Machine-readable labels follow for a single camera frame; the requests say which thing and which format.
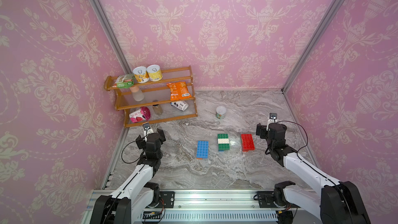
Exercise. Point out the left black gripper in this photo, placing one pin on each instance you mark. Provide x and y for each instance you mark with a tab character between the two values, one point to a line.
140	142

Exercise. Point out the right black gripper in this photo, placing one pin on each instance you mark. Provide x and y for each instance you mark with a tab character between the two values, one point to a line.
264	131

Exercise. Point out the red lego brick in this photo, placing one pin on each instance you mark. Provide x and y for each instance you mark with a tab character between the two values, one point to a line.
247	148
247	143
246	138

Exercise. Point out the green lego brick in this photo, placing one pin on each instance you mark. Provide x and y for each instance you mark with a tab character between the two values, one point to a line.
222	136
223	147

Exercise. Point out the white lego brick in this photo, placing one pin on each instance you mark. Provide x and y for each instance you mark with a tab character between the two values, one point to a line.
223	141

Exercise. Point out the light blue large lego brick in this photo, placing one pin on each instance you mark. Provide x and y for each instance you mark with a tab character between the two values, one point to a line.
203	145

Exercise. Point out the light blue small lego brick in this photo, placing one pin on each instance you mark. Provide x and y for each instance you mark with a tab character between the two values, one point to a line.
202	154

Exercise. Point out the red lego brick front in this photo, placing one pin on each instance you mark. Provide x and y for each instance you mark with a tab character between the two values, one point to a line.
247	148

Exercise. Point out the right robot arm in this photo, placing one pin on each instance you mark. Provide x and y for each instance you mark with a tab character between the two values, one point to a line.
332	201

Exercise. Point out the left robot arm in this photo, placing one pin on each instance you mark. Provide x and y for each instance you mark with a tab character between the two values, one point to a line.
126	204

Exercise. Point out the pink strawberry drink cup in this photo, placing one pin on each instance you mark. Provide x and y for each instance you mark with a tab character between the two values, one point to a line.
142	114

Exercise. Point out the brown spice jar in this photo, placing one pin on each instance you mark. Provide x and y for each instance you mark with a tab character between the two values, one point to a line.
157	109

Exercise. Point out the wooden three-tier shelf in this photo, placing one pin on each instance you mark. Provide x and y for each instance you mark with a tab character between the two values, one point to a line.
156	93

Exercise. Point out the small green white-lid cup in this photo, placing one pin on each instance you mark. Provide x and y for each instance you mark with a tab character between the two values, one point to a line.
221	112

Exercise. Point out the white blueberry yogurt bottle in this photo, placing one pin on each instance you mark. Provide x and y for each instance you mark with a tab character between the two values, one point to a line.
180	105

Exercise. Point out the orange chips bag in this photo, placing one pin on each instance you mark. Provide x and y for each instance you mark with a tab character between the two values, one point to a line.
179	91

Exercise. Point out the green snack packet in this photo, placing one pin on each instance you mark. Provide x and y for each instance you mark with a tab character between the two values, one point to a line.
124	81

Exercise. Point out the orange-label white can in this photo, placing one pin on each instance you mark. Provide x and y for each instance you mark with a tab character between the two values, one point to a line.
141	74

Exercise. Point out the yellow-label white can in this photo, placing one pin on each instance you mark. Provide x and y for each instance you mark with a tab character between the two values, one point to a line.
154	72

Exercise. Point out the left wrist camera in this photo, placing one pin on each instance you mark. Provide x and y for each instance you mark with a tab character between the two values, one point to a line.
147	129

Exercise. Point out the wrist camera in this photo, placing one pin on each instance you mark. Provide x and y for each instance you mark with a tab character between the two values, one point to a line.
272	119
147	129

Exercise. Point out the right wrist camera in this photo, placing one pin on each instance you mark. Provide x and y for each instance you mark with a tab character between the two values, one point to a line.
272	119

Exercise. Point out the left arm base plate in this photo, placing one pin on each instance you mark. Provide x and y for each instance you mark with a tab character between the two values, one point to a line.
167	199

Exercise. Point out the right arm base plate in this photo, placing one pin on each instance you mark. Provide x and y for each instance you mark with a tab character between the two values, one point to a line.
265	199

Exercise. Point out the aluminium mounting rail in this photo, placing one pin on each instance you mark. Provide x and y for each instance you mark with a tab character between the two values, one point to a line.
235	202

